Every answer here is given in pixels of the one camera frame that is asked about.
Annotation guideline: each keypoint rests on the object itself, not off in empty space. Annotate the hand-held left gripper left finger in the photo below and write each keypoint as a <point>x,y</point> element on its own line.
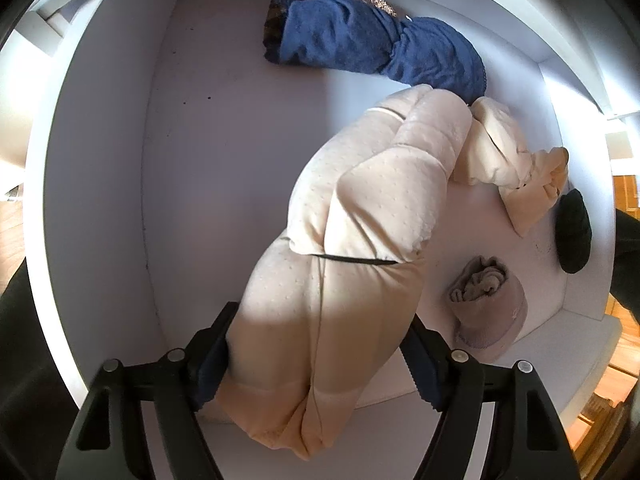
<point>212,366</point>

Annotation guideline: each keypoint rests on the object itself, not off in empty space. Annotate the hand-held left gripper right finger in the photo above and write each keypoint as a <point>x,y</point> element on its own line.
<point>421,371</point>

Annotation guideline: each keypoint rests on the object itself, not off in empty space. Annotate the beige padded garment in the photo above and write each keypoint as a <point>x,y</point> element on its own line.
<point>350,210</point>

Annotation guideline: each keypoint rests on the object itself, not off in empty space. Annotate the black sock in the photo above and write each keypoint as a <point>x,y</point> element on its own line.
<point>574,235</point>

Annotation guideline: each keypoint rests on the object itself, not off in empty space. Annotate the white drawer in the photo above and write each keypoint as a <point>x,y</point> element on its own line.
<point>200,160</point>

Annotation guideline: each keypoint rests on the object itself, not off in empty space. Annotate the cream knotted garment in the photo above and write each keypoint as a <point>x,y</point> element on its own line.
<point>495,155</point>

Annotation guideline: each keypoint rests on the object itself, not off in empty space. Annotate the taupe rolled sock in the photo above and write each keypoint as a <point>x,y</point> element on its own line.
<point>492,310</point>

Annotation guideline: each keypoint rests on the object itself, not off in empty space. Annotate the person's black pants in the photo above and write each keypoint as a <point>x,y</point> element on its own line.
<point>627,260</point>

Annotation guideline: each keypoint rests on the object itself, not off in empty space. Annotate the navy blue garment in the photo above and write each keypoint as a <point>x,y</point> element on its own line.
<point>340,35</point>

